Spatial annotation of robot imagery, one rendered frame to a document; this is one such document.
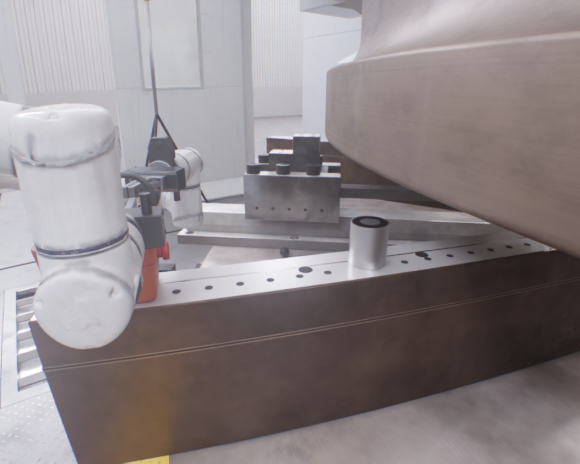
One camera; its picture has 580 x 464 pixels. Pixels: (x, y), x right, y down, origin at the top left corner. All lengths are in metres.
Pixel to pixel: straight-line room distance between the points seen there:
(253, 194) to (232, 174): 2.34
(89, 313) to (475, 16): 0.80
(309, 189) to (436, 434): 1.11
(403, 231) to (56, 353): 1.51
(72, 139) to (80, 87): 13.66
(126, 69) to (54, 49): 10.42
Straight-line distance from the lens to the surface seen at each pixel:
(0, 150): 0.50
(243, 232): 1.89
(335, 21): 5.68
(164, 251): 0.71
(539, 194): 0.58
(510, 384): 1.20
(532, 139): 0.59
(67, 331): 0.39
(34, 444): 1.54
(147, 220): 0.55
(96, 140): 0.35
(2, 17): 3.65
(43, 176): 0.35
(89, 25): 14.23
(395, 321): 0.86
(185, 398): 0.83
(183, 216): 1.06
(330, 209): 1.71
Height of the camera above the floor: 1.04
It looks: 21 degrees down
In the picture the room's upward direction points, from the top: straight up
